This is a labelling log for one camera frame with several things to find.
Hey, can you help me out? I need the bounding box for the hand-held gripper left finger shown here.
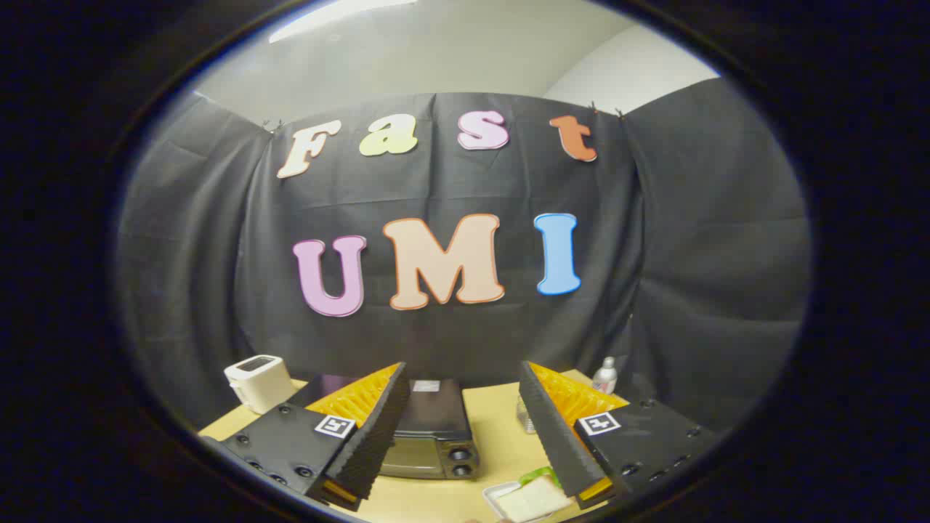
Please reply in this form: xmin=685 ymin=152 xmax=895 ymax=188
xmin=200 ymin=362 xmax=411 ymax=511

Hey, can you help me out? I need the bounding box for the white rectangular tray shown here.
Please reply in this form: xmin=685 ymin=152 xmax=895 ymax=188
xmin=483 ymin=479 xmax=575 ymax=523

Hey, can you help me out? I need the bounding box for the black toaster oven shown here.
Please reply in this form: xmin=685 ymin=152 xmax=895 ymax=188
xmin=289 ymin=374 xmax=480 ymax=480

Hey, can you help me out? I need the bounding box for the white bread toaster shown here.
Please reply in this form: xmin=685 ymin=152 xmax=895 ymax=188
xmin=224 ymin=354 xmax=297 ymax=415

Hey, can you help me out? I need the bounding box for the lettuce sandwich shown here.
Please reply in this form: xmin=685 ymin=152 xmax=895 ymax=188
xmin=501 ymin=467 xmax=575 ymax=522

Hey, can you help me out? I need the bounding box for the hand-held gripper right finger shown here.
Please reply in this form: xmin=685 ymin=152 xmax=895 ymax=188
xmin=518 ymin=361 xmax=720 ymax=509

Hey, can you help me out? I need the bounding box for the white spray bottle pink label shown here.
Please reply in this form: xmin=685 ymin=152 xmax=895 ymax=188
xmin=592 ymin=356 xmax=618 ymax=395

